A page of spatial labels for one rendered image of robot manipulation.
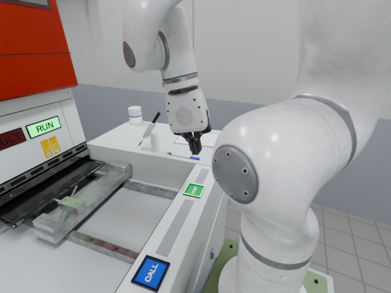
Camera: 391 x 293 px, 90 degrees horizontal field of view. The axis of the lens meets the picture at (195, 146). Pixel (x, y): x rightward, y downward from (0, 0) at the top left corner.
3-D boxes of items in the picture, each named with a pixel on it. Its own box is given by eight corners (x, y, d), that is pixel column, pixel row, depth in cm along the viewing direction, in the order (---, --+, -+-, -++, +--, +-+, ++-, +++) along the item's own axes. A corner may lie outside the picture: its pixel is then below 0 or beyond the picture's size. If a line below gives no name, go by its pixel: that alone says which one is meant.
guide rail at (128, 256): (22, 224, 66) (19, 217, 65) (29, 219, 68) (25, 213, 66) (152, 272, 52) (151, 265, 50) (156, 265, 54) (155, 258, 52)
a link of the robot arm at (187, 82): (154, 82, 44) (157, 95, 45) (190, 75, 41) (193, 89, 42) (170, 77, 51) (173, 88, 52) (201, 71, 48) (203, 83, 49)
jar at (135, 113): (127, 125, 110) (125, 109, 105) (135, 121, 116) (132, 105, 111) (138, 126, 108) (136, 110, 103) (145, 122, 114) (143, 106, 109)
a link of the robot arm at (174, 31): (173, 78, 40) (204, 70, 45) (155, 2, 35) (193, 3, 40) (152, 81, 46) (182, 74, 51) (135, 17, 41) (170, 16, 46)
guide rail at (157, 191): (85, 178, 89) (84, 173, 87) (89, 176, 91) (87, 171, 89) (188, 203, 75) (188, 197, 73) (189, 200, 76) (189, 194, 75)
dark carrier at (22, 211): (-53, 197, 67) (-54, 196, 66) (44, 152, 96) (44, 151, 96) (15, 224, 57) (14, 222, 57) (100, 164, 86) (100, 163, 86)
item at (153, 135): (143, 151, 82) (139, 121, 76) (148, 147, 85) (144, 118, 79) (156, 153, 80) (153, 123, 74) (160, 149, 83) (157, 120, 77)
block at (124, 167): (110, 170, 85) (109, 164, 83) (116, 165, 88) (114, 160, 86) (125, 173, 82) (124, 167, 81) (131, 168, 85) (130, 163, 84)
